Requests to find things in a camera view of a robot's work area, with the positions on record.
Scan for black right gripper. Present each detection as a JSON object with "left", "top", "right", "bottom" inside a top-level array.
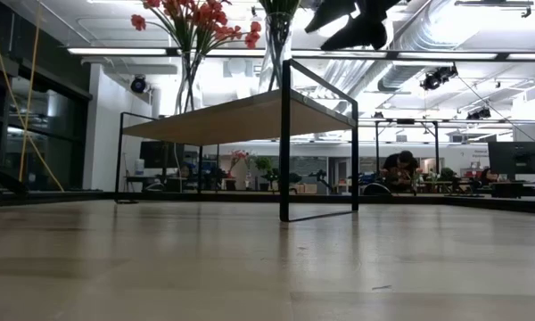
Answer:
[{"left": 303, "top": 0, "right": 402, "bottom": 51}]

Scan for round black ceiling camera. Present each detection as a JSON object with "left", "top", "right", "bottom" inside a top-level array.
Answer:
[{"left": 130, "top": 74, "right": 150, "bottom": 95}]

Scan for black metal table frame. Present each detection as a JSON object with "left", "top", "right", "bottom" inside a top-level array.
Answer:
[{"left": 0, "top": 163, "right": 535, "bottom": 216}]

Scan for distant red flowers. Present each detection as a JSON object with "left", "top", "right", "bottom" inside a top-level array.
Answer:
[{"left": 226, "top": 149, "right": 251, "bottom": 180}]

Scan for person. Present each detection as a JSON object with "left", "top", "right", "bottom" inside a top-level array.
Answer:
[
  {"left": 380, "top": 150, "right": 421, "bottom": 194},
  {"left": 478, "top": 167, "right": 501, "bottom": 187}
]

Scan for green potted plant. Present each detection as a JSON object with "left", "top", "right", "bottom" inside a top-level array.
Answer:
[{"left": 252, "top": 155, "right": 280, "bottom": 193}]

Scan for long red flower spray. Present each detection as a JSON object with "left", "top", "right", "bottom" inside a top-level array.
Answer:
[{"left": 130, "top": 0, "right": 224, "bottom": 112}]

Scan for large black track spotlight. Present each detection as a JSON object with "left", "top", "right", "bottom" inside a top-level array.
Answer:
[{"left": 420, "top": 65, "right": 459, "bottom": 92}]

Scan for large black monitor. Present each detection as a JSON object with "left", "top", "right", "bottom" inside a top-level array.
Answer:
[{"left": 488, "top": 141, "right": 535, "bottom": 182}]

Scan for wooden shelf with black frame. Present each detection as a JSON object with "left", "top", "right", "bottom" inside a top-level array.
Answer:
[{"left": 114, "top": 58, "right": 360, "bottom": 223}]

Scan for yellow cable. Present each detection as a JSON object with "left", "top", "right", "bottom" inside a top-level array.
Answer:
[
  {"left": 0, "top": 0, "right": 65, "bottom": 193},
  {"left": 18, "top": 0, "right": 44, "bottom": 185}
]

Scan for small black monitor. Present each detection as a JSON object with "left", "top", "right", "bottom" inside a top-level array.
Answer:
[{"left": 139, "top": 141, "right": 185, "bottom": 169}]

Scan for small black track spotlight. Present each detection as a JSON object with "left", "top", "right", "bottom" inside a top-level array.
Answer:
[{"left": 466, "top": 106, "right": 492, "bottom": 121}]

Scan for clear glass vase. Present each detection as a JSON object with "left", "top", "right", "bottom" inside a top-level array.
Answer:
[
  {"left": 174, "top": 50, "right": 205, "bottom": 115},
  {"left": 258, "top": 12, "right": 294, "bottom": 94}
]

